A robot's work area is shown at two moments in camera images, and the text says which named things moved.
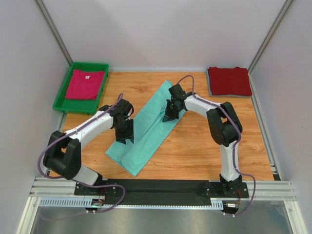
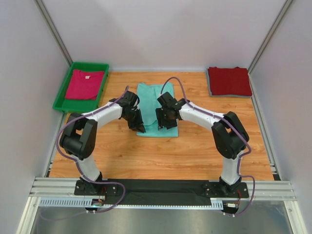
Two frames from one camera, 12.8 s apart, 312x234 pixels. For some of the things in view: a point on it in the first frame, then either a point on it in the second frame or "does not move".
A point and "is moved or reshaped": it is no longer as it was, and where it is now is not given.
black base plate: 156,191 does not move
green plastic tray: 83,87 does not move
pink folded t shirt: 85,85 does not move
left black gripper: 129,134 -> 138,126
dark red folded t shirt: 229,81 does not move
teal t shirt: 150,133 is moved or reshaped
